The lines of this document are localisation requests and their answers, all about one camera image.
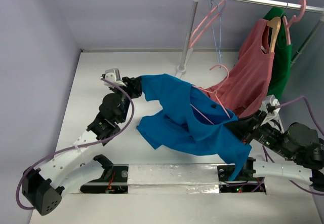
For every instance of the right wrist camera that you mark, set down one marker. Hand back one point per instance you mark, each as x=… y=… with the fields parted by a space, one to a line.
x=268 y=106

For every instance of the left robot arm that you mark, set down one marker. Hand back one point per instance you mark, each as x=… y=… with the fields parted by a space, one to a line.
x=47 y=181

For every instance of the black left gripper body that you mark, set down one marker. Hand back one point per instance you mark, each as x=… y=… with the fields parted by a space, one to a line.
x=132 y=91

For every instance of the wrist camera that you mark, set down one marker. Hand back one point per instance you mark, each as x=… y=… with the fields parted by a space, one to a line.
x=112 y=78
x=268 y=106

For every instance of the pink t shirt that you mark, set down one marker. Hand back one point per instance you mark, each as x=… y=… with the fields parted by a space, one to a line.
x=248 y=81

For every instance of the wooden hanger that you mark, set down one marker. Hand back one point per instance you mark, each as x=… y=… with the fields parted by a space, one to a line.
x=274 y=24

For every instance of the green t shirt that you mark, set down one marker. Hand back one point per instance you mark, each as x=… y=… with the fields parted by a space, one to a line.
x=282 y=56

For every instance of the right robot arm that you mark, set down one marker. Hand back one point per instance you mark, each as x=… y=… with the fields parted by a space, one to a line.
x=300 y=148

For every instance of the thick pink plastic hanger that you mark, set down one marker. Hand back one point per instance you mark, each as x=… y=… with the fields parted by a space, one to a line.
x=295 y=19

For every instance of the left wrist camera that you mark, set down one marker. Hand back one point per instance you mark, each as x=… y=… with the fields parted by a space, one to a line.
x=112 y=78

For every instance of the white clothes rack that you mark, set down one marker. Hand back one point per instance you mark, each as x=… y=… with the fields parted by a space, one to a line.
x=186 y=53

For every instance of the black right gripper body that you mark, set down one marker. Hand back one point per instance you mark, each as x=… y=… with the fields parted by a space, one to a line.
x=243 y=126

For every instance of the blue wire hanger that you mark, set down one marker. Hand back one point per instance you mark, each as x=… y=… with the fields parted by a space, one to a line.
x=216 y=26

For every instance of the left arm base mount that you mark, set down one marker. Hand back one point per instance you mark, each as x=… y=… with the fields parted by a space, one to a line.
x=113 y=180

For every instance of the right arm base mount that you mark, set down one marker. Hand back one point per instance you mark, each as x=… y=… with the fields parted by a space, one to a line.
x=245 y=181

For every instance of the blue t shirt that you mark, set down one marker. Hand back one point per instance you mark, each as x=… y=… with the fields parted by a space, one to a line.
x=190 y=122

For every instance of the pink hanger on rack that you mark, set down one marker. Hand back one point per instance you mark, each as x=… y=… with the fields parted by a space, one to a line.
x=214 y=14

